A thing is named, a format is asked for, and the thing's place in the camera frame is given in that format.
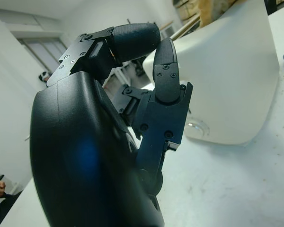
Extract person wearing white headset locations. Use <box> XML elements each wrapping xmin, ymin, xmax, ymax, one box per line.
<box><xmin>38</xmin><ymin>70</ymin><xmax>51</xmax><ymax>83</ymax></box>

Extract seated person dark clothes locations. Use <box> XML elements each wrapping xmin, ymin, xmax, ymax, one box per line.
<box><xmin>0</xmin><ymin>174</ymin><xmax>23</xmax><ymax>227</ymax></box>

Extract cream white two-slot toaster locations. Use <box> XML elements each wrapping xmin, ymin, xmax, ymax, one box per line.
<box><xmin>143</xmin><ymin>0</ymin><xmax>280</xmax><ymax>145</ymax></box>

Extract grey framed window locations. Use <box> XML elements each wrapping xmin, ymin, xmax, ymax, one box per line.
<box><xmin>10</xmin><ymin>14</ymin><xmax>69</xmax><ymax>71</ymax></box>

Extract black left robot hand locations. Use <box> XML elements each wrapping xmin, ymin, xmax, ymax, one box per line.
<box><xmin>29</xmin><ymin>22</ymin><xmax>194</xmax><ymax>227</ymax></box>

